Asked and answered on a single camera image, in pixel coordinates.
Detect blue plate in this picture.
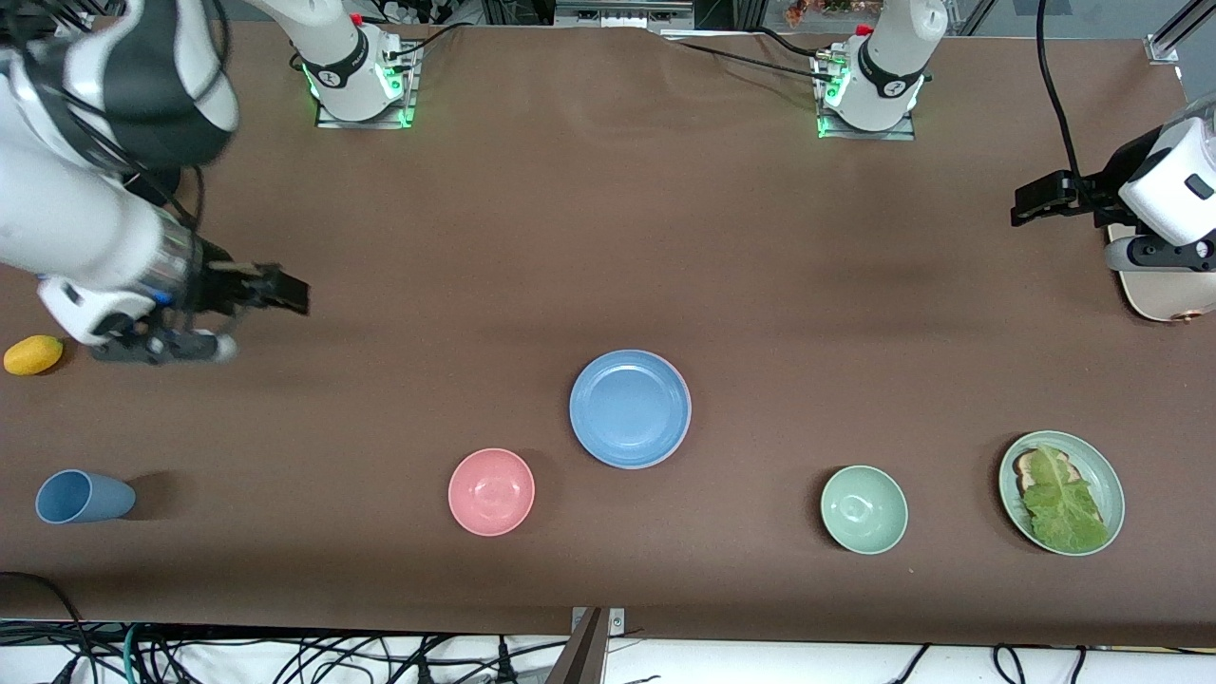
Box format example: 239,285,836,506
569,349,691,470

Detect yellow lemon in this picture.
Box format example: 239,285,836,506
3,334,65,376

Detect beige toaster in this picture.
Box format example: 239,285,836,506
1107,223,1216,324

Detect aluminium corner profile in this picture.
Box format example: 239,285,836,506
1145,0,1216,63

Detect blue cup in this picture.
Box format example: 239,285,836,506
35,469,137,525

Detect green plate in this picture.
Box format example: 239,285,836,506
997,430,1127,557

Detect toasted bread slice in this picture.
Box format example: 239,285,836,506
1013,449,1074,495

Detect green lettuce leaf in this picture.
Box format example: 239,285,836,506
1021,444,1111,554

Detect orange artificial flowers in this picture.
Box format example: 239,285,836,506
787,0,856,25

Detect pink bowl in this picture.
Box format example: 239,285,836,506
447,447,536,538

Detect brown table cloth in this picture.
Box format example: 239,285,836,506
0,17,1216,647

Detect green bowl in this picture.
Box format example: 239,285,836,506
820,465,909,555

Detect dark slanted beam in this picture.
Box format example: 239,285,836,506
541,608,609,684

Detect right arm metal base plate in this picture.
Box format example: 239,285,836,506
313,43,419,129

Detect black looped floor cable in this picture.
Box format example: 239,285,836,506
0,570,96,684

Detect black right base cable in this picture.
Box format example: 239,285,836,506
385,21,471,60

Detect black base cable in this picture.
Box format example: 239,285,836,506
385,21,471,60
660,36,827,81
749,27,829,58

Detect black left base cable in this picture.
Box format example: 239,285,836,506
749,27,829,58
660,36,827,81

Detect silver aluminium frame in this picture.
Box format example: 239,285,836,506
556,0,694,29

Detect small metal bracket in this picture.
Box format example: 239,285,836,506
570,606,626,636

